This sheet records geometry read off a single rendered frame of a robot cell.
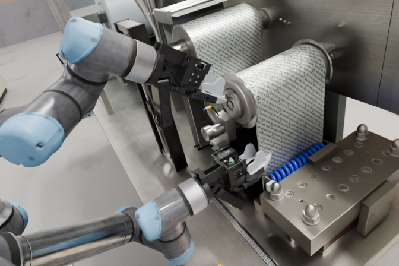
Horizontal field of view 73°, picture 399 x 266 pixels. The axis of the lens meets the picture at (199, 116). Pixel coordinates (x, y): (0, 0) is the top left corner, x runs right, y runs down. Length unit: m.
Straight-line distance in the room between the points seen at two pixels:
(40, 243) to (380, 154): 0.80
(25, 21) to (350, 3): 11.49
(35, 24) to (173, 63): 11.36
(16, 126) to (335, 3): 0.74
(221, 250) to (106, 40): 0.60
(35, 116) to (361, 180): 0.71
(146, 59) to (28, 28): 11.44
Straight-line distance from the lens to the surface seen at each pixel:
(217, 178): 0.64
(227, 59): 0.85
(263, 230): 0.83
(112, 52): 0.48
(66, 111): 0.47
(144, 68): 0.51
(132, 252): 2.05
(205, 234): 0.84
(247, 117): 0.65
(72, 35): 0.47
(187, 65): 0.54
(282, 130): 0.73
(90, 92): 0.53
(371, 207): 0.76
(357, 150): 0.87
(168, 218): 0.61
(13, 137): 0.43
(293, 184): 0.76
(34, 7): 11.79
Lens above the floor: 1.59
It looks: 31 degrees down
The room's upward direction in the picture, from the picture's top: 14 degrees counter-clockwise
